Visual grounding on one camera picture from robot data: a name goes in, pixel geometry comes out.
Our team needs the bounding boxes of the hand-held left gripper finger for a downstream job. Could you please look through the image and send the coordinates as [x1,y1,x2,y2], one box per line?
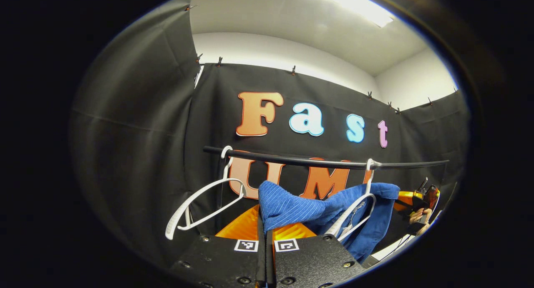
[266,222,368,288]
[170,205,267,288]

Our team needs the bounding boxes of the blue corduroy shirt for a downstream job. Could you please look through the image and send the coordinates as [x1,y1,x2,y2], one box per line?
[258,180,400,263]

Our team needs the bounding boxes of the white plastic hanger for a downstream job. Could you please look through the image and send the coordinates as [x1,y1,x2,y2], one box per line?
[165,145,247,241]
[325,158,382,243]

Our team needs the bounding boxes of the black clothes rack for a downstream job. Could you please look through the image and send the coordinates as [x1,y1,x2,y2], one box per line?
[203,145,459,213]

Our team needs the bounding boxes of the row of black backdrop clips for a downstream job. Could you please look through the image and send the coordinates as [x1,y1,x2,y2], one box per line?
[186,4,459,114]

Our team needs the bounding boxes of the black backdrop cloth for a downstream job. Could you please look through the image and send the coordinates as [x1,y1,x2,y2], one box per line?
[69,0,470,276]

